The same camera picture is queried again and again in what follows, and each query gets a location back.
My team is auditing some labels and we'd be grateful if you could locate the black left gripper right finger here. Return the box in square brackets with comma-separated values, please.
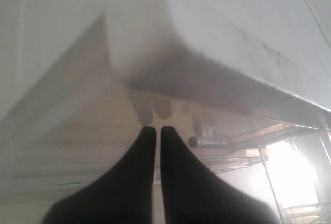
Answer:
[160, 126, 274, 223]

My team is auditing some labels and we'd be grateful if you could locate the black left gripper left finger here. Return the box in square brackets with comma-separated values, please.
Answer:
[42, 127, 156, 223]

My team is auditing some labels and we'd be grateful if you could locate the white plastic drawer cabinet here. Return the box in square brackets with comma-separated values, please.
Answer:
[1, 0, 330, 197]

